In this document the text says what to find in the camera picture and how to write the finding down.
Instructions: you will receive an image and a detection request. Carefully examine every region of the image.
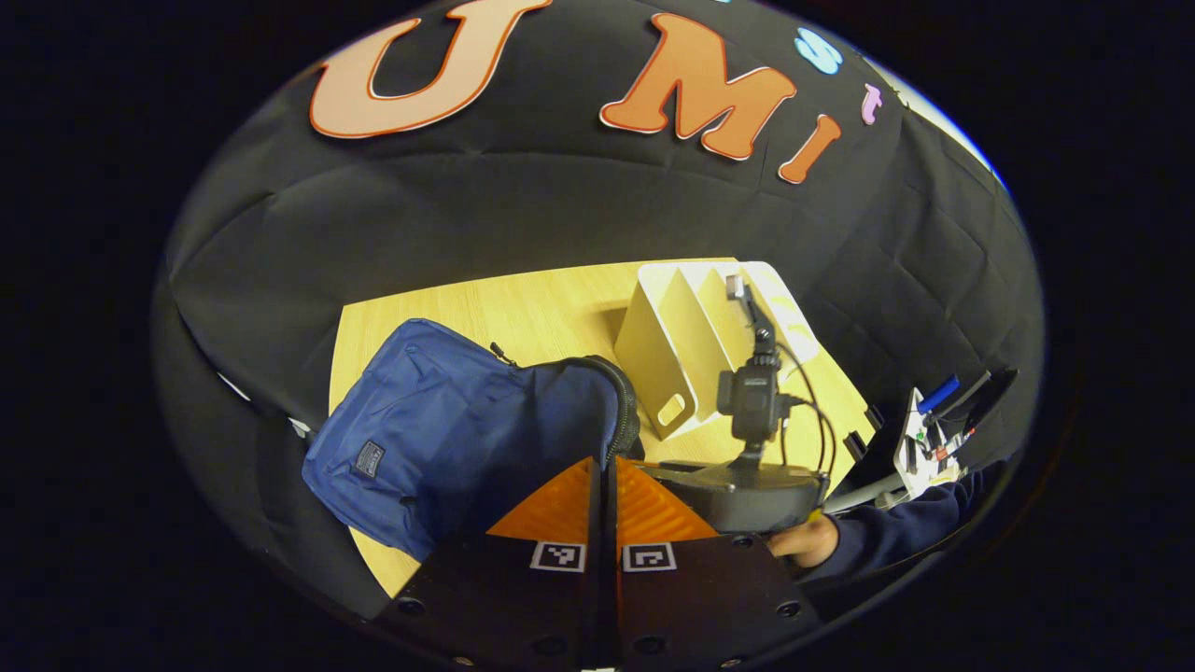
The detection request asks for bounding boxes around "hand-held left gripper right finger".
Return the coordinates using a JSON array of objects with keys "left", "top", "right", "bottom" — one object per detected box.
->
[{"left": 612, "top": 455, "right": 824, "bottom": 669}]

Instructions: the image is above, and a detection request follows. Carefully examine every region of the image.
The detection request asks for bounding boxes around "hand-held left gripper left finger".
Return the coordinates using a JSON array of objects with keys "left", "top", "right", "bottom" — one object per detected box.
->
[{"left": 372, "top": 455, "right": 610, "bottom": 669}]

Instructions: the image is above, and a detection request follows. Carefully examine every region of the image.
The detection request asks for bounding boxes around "blue schoolbag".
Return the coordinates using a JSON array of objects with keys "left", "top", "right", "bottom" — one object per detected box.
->
[{"left": 302, "top": 317, "right": 645, "bottom": 563}]

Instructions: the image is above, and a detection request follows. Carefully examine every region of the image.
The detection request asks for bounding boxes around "white bookshelf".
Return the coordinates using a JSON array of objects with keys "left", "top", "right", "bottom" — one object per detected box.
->
[{"left": 613, "top": 261, "right": 822, "bottom": 441}]

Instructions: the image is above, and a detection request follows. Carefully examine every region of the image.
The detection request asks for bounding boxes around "cluttered white table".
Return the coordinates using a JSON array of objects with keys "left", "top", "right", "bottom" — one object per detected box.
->
[{"left": 822, "top": 369, "right": 1019, "bottom": 514}]

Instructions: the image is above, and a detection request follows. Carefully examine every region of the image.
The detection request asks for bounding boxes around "blue marker pen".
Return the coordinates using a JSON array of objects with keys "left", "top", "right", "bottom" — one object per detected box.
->
[{"left": 917, "top": 375, "right": 961, "bottom": 414}]

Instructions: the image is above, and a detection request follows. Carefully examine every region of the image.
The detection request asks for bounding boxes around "black backdrop cloth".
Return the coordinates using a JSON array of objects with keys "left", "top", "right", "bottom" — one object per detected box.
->
[{"left": 154, "top": 0, "right": 1047, "bottom": 622}]

